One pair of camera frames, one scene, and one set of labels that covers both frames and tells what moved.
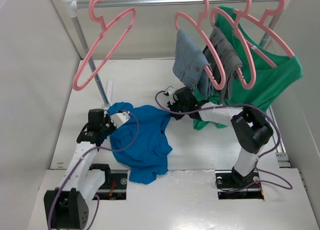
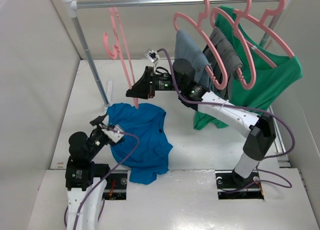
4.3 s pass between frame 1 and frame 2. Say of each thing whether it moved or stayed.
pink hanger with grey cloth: stayed
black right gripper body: moved
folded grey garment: stayed
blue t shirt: stayed
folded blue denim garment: stayed
